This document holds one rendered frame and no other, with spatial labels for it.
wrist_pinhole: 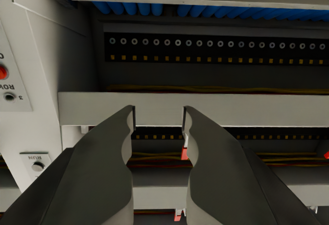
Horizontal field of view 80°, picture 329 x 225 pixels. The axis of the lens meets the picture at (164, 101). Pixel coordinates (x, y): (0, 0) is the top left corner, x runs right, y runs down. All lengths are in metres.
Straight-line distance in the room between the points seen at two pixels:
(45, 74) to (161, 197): 0.28
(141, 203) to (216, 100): 0.24
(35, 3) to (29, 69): 0.07
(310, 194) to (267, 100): 0.25
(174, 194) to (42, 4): 0.35
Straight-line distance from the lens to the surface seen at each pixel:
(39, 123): 0.31
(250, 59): 0.43
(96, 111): 0.28
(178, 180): 0.48
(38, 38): 0.26
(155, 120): 0.27
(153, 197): 0.41
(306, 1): 0.32
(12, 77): 0.28
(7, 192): 0.47
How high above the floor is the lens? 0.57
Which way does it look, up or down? 31 degrees up
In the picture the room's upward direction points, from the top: 178 degrees counter-clockwise
